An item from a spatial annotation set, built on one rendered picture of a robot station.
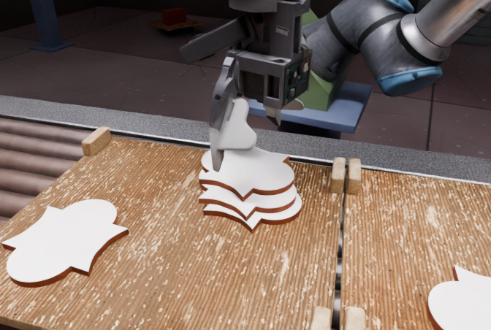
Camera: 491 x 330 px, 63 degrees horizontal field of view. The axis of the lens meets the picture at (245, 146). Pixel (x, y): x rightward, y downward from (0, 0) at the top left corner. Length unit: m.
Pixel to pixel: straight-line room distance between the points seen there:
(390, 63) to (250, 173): 0.42
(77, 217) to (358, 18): 0.67
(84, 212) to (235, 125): 0.23
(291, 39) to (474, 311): 0.32
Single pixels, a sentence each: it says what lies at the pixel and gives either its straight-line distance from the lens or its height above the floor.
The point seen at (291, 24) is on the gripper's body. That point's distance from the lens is 0.43.
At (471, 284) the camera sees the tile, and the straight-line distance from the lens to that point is 0.49.
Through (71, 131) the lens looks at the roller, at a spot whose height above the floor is 0.92.
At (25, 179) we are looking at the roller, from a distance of 0.71.
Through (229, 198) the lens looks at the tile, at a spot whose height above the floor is 0.96.
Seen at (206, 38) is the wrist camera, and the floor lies 1.14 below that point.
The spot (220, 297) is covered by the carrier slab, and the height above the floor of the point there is 0.94.
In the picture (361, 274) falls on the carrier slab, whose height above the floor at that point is 0.94.
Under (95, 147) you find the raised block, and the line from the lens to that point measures 0.69.
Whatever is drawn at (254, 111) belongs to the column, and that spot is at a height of 0.86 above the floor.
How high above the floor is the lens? 1.27
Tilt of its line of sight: 30 degrees down
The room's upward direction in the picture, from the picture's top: straight up
